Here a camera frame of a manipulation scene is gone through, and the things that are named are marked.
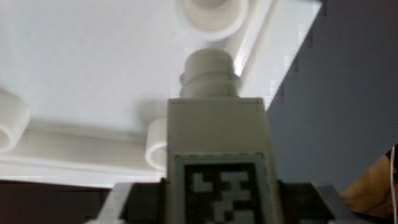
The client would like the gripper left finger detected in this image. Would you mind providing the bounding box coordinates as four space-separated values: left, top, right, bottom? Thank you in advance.
85 182 165 224

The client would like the white square tabletop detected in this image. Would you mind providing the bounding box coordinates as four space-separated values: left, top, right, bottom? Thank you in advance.
0 0 322 187

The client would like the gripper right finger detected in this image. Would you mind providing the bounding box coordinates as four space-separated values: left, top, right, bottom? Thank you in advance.
279 183 368 224

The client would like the white leg with tag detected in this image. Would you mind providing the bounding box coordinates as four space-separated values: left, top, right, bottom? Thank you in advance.
165 49 284 224

